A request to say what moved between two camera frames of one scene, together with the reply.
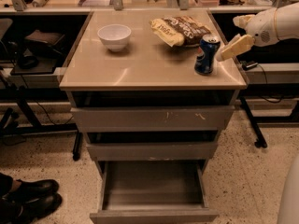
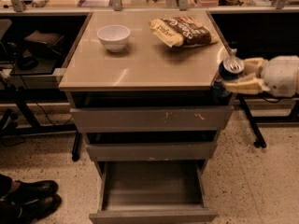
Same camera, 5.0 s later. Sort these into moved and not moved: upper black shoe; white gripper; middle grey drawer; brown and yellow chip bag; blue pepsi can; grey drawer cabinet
Moved: blue pepsi can; white gripper
Not moved: grey drawer cabinet; brown and yellow chip bag; middle grey drawer; upper black shoe
